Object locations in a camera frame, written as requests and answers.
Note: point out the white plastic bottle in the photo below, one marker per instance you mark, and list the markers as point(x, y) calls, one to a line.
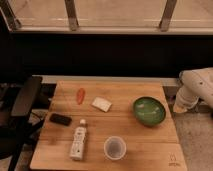
point(77, 147)

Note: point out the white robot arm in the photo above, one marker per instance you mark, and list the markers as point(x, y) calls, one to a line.
point(196, 84)

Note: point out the black rectangular case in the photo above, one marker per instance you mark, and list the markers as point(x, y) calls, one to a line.
point(60, 119)

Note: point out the white sponge block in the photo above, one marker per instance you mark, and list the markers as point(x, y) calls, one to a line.
point(102, 104)

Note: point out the black office chair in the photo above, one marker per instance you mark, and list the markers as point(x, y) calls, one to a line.
point(19, 130)

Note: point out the orange carrot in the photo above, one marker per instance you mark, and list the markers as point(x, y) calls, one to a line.
point(80, 96)

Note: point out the green ceramic bowl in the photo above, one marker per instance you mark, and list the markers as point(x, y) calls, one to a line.
point(149, 111)

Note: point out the clear plastic cup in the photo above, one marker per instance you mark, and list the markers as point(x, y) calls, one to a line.
point(114, 148)

